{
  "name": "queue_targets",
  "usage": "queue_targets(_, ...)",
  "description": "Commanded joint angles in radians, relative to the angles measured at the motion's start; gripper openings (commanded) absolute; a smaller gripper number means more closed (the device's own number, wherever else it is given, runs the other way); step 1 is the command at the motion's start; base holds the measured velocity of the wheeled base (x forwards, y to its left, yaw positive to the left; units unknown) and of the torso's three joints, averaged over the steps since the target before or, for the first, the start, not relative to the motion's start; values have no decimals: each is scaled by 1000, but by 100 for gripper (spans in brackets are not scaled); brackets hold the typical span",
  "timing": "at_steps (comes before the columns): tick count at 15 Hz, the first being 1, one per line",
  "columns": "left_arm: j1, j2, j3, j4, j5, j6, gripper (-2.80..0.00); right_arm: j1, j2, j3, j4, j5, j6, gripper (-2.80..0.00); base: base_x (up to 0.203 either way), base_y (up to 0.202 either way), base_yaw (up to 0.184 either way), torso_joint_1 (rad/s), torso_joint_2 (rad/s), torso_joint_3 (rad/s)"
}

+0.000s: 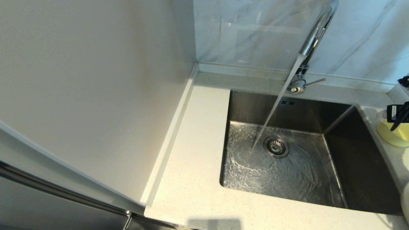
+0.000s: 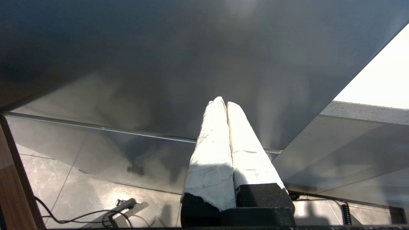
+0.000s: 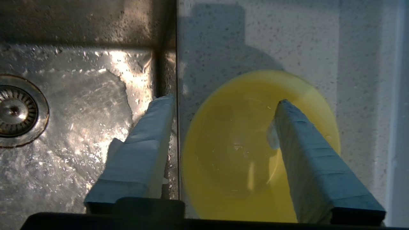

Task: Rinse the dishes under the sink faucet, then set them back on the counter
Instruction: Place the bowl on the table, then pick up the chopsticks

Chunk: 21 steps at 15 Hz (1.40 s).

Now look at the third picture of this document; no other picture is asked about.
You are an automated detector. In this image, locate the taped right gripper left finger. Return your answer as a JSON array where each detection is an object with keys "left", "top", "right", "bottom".
[{"left": 84, "top": 94, "right": 176, "bottom": 205}]

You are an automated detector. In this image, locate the round metal drain strainer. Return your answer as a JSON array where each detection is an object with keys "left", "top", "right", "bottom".
[{"left": 0, "top": 74, "right": 50, "bottom": 148}]

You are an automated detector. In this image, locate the yellow plastic bowl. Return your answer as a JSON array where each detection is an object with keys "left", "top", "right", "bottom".
[{"left": 181, "top": 70, "right": 341, "bottom": 223}]

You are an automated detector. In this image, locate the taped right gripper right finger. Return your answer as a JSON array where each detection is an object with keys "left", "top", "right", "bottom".
[{"left": 267, "top": 99, "right": 386, "bottom": 224}]

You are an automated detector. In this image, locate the stainless steel sink basin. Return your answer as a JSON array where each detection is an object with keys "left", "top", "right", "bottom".
[{"left": 0, "top": 0, "right": 178, "bottom": 221}]

